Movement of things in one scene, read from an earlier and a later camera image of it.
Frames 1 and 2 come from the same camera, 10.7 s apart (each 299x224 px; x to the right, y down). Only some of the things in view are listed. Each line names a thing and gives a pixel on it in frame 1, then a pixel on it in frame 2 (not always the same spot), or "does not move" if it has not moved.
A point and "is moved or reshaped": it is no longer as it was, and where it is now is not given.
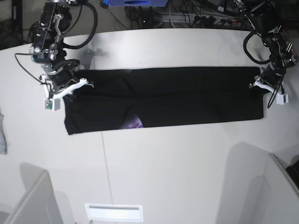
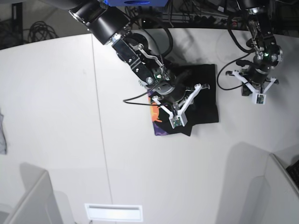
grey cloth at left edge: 3,143 does not move
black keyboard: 293,170 does not move
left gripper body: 59,76 to 171,91
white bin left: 39,204 does not move
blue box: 137,3 does not move
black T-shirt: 117,100 is moved or reshaped
